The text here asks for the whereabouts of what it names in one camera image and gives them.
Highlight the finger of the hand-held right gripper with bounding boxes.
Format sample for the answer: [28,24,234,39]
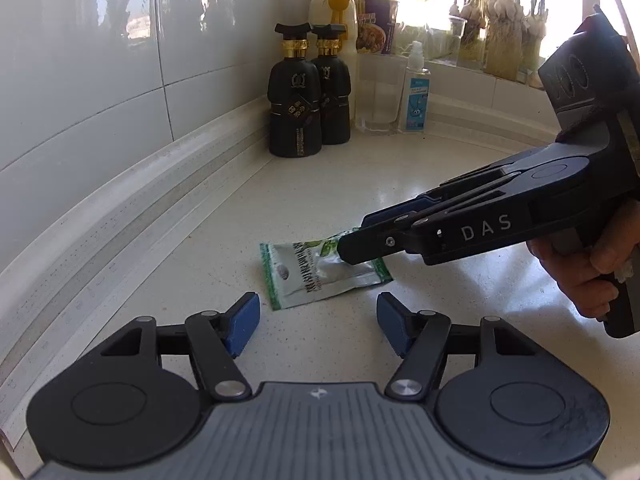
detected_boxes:
[360,147,552,229]
[337,172,532,267]

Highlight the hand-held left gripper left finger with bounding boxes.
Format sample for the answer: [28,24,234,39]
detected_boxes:
[97,291,261,402]

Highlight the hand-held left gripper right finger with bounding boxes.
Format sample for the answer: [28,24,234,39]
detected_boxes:
[376,291,544,402]

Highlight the green and silver sachet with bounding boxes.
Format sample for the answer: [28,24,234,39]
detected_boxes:
[259,229,394,311]

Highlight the person's right hand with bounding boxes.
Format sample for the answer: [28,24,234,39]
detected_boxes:
[529,204,640,322]

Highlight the sprouting garlic in clear cup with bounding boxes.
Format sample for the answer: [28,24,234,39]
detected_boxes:
[520,0,547,87]
[447,0,483,69]
[481,0,524,82]

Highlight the clear spray bottle blue label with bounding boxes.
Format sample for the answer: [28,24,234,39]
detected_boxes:
[399,40,432,135]

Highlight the clear glass container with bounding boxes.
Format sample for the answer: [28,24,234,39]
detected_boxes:
[354,52,407,134]

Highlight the black bottle with gold collar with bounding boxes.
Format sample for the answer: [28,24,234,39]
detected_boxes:
[310,24,352,146]
[267,22,324,159]

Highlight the purple instant noodle cup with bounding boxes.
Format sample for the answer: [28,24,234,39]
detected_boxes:
[350,0,401,56]

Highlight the cream bottle with yellow cap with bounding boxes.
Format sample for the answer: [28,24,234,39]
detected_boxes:
[307,0,360,61]

